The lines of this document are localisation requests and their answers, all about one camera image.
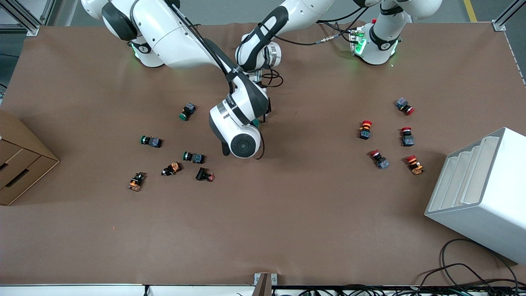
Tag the black orange button switch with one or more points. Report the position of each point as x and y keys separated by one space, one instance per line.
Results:
x=136 y=181
x=171 y=169

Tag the red emergency stop orange block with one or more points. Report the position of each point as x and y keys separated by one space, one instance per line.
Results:
x=415 y=165
x=365 y=130

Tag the white slotted rack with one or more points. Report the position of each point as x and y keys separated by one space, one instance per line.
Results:
x=489 y=205

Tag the red push button switch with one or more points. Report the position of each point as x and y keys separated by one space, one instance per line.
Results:
x=404 y=105
x=380 y=160
x=407 y=138

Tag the black button switch red block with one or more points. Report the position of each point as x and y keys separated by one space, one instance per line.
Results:
x=203 y=174

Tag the brown cardboard box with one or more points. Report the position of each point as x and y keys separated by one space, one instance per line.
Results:
x=20 y=164

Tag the metal table edge bracket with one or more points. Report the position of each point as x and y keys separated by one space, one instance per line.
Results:
x=265 y=283

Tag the aluminium frame profile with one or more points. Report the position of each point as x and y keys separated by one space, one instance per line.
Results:
x=507 y=16
x=20 y=16

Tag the green push button switch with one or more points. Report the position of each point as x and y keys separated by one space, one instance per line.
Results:
x=194 y=158
x=188 y=111
x=153 y=142

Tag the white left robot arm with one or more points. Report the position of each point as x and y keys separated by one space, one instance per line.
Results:
x=287 y=16

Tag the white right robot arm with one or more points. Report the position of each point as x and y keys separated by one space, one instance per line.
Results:
x=172 y=37

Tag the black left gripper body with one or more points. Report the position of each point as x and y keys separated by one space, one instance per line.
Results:
x=266 y=110

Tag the white table edge rail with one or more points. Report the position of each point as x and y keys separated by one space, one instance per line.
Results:
x=82 y=290

